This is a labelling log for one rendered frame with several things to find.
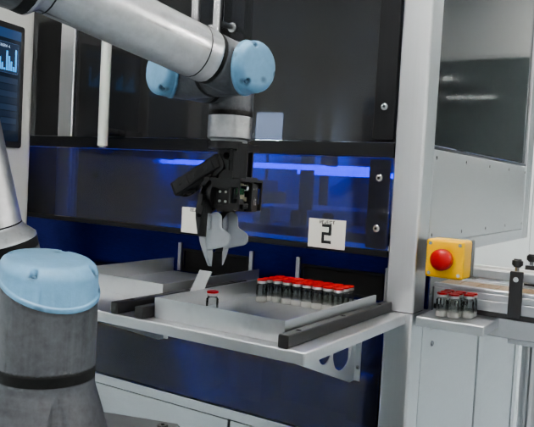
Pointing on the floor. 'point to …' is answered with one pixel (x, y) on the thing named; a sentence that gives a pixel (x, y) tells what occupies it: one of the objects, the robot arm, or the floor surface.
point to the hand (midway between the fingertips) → (212, 257)
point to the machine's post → (410, 208)
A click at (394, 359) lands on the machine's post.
